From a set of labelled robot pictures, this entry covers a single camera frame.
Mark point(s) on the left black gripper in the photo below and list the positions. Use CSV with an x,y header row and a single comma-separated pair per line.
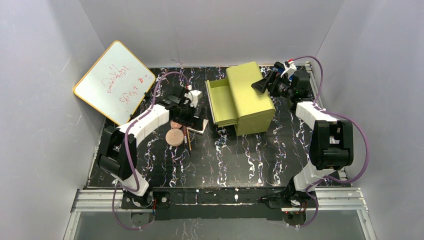
x,y
189,117

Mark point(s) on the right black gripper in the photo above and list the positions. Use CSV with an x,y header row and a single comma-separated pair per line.
x,y
269,85

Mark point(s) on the white square makeup box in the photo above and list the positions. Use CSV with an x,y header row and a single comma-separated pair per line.
x,y
202,131

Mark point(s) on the green drawer cabinet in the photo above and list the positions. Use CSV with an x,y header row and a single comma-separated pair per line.
x,y
234,102

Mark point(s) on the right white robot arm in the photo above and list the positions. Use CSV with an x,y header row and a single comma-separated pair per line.
x,y
331,147

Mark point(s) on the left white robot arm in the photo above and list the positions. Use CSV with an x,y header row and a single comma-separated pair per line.
x,y
118,148

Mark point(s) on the red and black makeup pen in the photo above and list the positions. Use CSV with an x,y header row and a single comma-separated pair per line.
x,y
186,139

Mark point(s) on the gold makeup pencil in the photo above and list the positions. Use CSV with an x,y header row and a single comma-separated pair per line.
x,y
188,140

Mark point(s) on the small round pink compact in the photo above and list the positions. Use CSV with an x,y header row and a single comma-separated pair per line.
x,y
175,125

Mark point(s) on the large round pink compact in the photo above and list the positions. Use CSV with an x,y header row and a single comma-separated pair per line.
x,y
174,137

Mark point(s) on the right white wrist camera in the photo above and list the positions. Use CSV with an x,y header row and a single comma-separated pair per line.
x,y
289,69

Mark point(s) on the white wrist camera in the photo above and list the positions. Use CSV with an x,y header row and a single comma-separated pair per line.
x,y
193,96
289,69

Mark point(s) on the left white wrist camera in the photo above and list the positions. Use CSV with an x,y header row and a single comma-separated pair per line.
x,y
193,96

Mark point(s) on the whiteboard with yellow frame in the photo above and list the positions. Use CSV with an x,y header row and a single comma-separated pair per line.
x,y
116,84

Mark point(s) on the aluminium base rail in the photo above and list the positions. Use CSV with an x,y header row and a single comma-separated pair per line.
x,y
218,214

